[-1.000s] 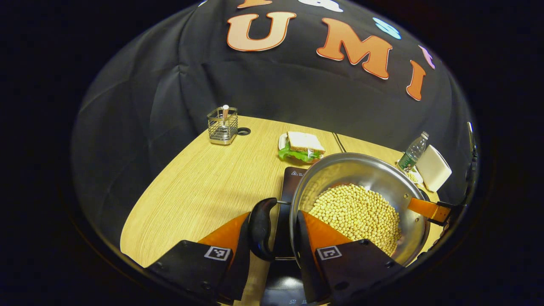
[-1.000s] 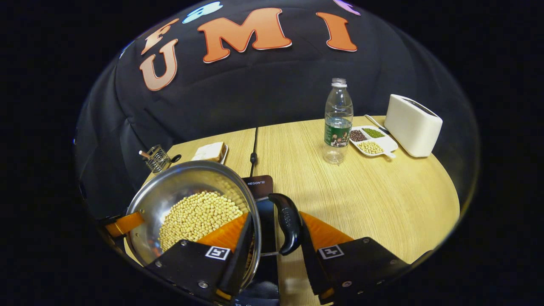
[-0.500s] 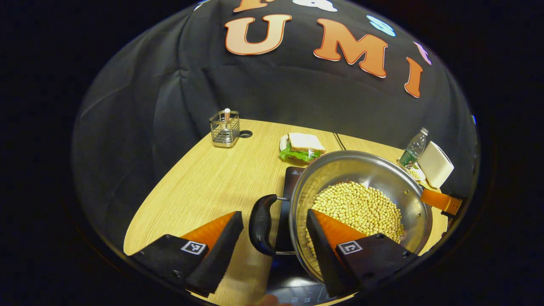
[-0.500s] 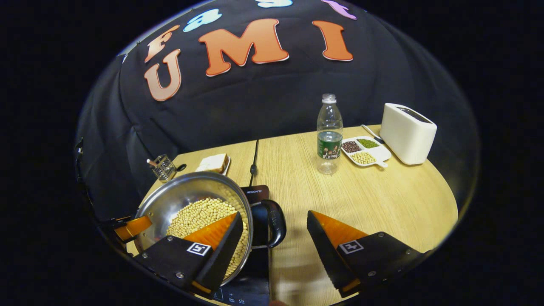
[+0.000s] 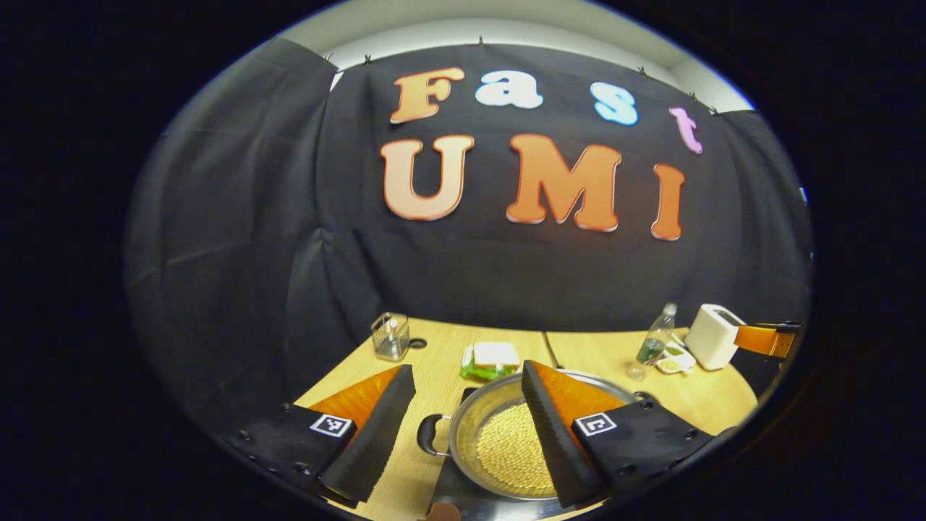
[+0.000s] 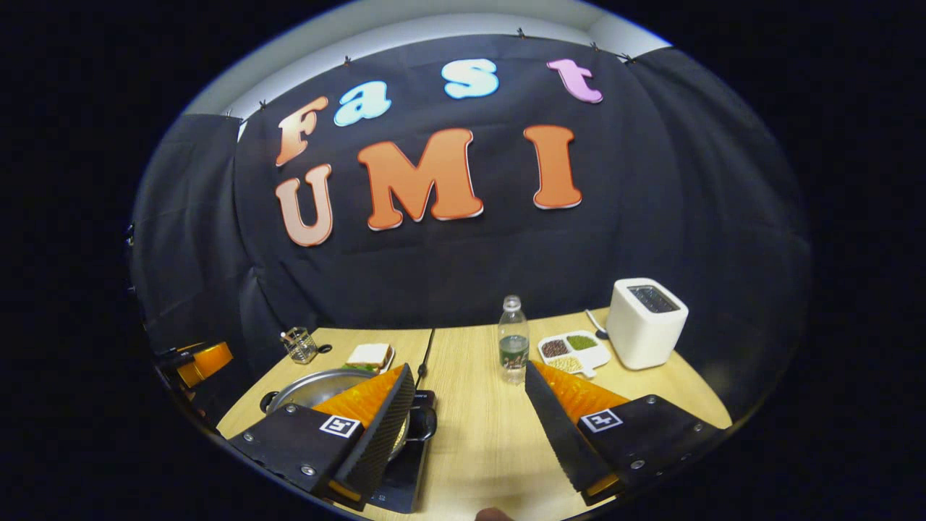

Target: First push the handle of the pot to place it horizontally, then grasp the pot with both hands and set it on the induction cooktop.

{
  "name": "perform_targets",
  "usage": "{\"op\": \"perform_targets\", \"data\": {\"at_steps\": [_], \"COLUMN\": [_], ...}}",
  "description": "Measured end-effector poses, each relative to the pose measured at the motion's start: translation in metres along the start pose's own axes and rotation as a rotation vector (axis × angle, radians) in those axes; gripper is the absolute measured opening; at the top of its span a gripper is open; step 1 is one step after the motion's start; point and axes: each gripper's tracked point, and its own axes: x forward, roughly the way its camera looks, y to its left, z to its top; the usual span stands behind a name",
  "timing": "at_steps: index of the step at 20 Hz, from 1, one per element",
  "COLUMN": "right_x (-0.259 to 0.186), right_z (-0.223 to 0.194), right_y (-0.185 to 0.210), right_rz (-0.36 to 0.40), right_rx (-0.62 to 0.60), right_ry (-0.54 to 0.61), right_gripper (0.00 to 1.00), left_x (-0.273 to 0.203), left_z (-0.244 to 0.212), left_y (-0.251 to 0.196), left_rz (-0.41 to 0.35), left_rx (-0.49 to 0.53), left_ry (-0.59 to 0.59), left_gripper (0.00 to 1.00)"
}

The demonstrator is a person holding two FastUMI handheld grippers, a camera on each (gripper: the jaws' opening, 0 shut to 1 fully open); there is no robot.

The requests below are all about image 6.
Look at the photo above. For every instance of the white divided dish with beans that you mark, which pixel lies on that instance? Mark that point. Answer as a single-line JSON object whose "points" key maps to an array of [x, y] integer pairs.
{"points": [[597, 356]]}

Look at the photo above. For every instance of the white toaster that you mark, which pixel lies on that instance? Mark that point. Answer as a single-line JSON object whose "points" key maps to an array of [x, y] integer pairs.
{"points": [[644, 340]]}

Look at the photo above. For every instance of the clear plastic water bottle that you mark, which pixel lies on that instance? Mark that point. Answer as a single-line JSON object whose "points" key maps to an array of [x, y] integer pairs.
{"points": [[514, 340]]}

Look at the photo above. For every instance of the black induction cooktop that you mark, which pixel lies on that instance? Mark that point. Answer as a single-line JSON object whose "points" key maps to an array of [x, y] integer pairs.
{"points": [[405, 477]]}

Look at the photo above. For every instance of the sandwich with lettuce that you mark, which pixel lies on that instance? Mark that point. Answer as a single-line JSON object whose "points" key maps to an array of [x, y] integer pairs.
{"points": [[370, 353]]}

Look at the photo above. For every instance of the steel pot with soybeans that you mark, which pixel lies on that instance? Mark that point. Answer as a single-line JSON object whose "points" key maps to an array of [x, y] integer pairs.
{"points": [[311, 391]]}

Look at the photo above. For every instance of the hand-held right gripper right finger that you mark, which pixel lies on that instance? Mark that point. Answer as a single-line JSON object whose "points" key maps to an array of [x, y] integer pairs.
{"points": [[553, 434]]}

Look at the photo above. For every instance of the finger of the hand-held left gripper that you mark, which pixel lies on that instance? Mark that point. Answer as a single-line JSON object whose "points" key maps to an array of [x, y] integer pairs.
{"points": [[210, 359]]}

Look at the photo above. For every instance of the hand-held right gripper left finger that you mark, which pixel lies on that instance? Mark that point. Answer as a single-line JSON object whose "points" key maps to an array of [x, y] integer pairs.
{"points": [[383, 434]]}

